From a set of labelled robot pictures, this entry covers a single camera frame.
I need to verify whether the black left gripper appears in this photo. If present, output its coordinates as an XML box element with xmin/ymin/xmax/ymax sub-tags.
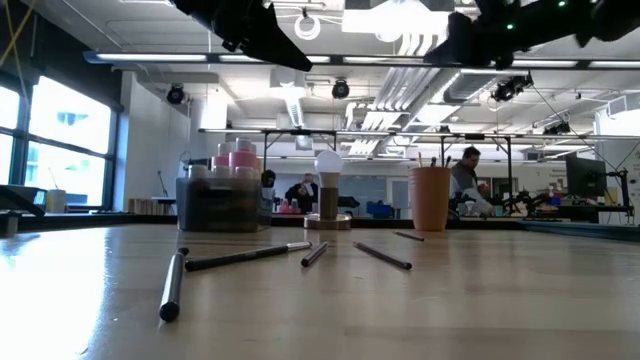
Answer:
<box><xmin>172</xmin><ymin>0</ymin><xmax>312</xmax><ymax>72</ymax></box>

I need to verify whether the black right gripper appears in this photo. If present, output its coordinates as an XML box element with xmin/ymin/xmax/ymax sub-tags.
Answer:
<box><xmin>423</xmin><ymin>0</ymin><xmax>539</xmax><ymax>69</ymax></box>

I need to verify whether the large pink paint bottle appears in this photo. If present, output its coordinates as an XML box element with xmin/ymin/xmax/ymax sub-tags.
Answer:
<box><xmin>212</xmin><ymin>142</ymin><xmax>232</xmax><ymax>169</ymax></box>
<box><xmin>229</xmin><ymin>138</ymin><xmax>259</xmax><ymax>171</ymax></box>

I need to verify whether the orange cup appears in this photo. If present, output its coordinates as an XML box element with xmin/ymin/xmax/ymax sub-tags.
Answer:
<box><xmin>407</xmin><ymin>166</ymin><xmax>453</xmax><ymax>232</ymax></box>

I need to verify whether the white ceiling light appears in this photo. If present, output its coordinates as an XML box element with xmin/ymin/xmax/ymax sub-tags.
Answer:
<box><xmin>342</xmin><ymin>7</ymin><xmax>454</xmax><ymax>36</ymax></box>

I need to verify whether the black overhead beam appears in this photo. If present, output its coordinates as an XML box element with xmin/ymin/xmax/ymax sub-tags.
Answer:
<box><xmin>82</xmin><ymin>49</ymin><xmax>640</xmax><ymax>69</ymax></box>

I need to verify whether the white bulb brass lamp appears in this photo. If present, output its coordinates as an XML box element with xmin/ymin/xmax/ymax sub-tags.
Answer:
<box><xmin>303</xmin><ymin>149</ymin><xmax>353</xmax><ymax>231</ymax></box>

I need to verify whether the person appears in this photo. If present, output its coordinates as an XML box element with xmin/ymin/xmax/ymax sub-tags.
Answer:
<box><xmin>284</xmin><ymin>172</ymin><xmax>320</xmax><ymax>215</ymax></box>
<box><xmin>449</xmin><ymin>145</ymin><xmax>496</xmax><ymax>217</ymax></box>

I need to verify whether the black background monitor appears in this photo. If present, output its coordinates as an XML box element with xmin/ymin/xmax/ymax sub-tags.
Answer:
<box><xmin>564</xmin><ymin>152</ymin><xmax>609</xmax><ymax>199</ymax></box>

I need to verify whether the grey plastic bin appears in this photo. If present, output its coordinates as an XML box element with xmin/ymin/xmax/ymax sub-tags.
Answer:
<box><xmin>175</xmin><ymin>175</ymin><xmax>264</xmax><ymax>233</ymax></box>

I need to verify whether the blue crate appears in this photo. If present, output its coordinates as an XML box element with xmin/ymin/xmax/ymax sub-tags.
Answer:
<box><xmin>366</xmin><ymin>200</ymin><xmax>396</xmax><ymax>219</ymax></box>

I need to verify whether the brown wooden rack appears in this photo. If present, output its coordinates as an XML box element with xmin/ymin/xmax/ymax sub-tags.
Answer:
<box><xmin>127</xmin><ymin>197</ymin><xmax>176</xmax><ymax>216</ymax></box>

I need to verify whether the white mug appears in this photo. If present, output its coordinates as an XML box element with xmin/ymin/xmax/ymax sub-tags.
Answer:
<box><xmin>45</xmin><ymin>188</ymin><xmax>68</xmax><ymax>215</ymax></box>

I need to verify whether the white ring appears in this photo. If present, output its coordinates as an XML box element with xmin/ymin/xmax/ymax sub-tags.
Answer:
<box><xmin>293</xmin><ymin>12</ymin><xmax>322</xmax><ymax>41</ymax></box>

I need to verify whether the silver ventilation duct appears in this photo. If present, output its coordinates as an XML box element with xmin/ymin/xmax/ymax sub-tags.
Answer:
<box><xmin>369</xmin><ymin>0</ymin><xmax>531</xmax><ymax>126</ymax></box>

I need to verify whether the black ceiling camera fixture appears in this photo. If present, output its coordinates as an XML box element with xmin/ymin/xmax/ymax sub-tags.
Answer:
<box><xmin>491</xmin><ymin>71</ymin><xmax>535</xmax><ymax>104</ymax></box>

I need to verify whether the yellow hanging cord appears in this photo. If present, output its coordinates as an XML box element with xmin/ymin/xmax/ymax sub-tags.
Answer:
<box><xmin>0</xmin><ymin>0</ymin><xmax>37</xmax><ymax>101</ymax></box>

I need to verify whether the black window frame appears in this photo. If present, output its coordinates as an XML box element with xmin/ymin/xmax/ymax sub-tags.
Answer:
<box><xmin>0</xmin><ymin>69</ymin><xmax>124</xmax><ymax>216</ymax></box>

